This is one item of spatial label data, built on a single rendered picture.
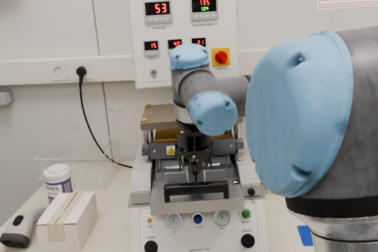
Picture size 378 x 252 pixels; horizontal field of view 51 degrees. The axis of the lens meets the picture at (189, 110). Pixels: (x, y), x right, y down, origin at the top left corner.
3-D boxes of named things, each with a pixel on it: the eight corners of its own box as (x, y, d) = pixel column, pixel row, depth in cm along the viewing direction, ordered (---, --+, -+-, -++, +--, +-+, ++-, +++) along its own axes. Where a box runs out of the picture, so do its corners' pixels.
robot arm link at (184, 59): (175, 64, 70) (163, 44, 76) (179, 115, 76) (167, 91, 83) (216, 57, 71) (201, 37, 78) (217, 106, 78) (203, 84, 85)
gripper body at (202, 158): (178, 174, 86) (174, 131, 79) (177, 147, 93) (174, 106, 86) (213, 171, 86) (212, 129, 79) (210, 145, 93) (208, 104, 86)
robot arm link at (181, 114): (172, 89, 84) (211, 86, 84) (174, 106, 86) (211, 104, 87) (172, 110, 78) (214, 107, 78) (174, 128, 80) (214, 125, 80)
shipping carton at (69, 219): (63, 216, 131) (59, 192, 128) (100, 216, 129) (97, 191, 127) (36, 251, 113) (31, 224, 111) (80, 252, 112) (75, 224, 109)
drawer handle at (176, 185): (165, 198, 93) (163, 183, 92) (228, 194, 93) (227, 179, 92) (164, 203, 91) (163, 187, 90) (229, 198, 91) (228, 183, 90)
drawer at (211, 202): (157, 166, 121) (154, 142, 118) (229, 161, 121) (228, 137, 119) (151, 218, 92) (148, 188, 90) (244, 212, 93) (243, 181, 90)
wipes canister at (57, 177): (55, 199, 142) (49, 161, 138) (79, 199, 141) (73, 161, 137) (45, 212, 134) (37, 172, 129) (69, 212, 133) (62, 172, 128)
